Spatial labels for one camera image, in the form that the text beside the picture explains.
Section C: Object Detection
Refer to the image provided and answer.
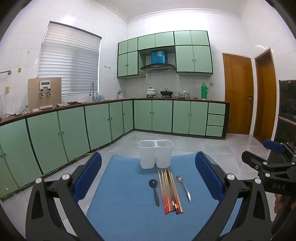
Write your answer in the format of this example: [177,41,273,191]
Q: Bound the clear glass container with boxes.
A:
[0,95,7,118]

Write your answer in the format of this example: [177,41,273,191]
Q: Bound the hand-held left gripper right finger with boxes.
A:
[195,151,272,241]

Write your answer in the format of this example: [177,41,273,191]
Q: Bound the brown wooden board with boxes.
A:
[28,77,62,111]

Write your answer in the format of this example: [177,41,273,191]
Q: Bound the row of mixed chopsticks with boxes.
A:
[158,169,184,215]

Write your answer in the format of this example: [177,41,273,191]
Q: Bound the green wall cabinets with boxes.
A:
[117,30,213,80]

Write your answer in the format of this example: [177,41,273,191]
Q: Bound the green cabinet drawer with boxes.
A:
[208,102,226,115]
[206,125,224,137]
[207,114,225,126]

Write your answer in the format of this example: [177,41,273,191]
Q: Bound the metal spoon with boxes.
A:
[176,175,192,203]

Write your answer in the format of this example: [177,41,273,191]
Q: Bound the black plastic spoon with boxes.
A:
[149,179,160,207]

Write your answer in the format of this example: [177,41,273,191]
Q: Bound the plain wooden door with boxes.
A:
[253,48,278,144]

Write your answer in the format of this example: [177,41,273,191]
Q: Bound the white window blind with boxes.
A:
[37,21,102,96]

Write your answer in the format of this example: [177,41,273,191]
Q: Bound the dark glass cabinet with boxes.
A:
[270,79,296,146]

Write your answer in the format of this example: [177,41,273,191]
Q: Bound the range hood with blue film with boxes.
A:
[139,50,176,73]

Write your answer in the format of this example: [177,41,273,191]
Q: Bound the blue felt mat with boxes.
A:
[85,154,243,241]

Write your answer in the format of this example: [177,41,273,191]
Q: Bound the wooden door with handle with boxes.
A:
[222,53,254,135]

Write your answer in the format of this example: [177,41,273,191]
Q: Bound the green base cabinets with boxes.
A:
[0,98,230,200]

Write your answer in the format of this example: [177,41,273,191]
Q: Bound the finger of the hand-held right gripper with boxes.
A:
[241,151,296,174]
[264,139,296,160]

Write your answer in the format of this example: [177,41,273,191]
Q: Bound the person's right hand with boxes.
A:
[275,193,289,212]

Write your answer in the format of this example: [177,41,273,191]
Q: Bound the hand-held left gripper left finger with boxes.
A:
[25,152,104,241]

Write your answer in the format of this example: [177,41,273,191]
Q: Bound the white two-compartment utensil holder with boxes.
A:
[139,140,174,169]

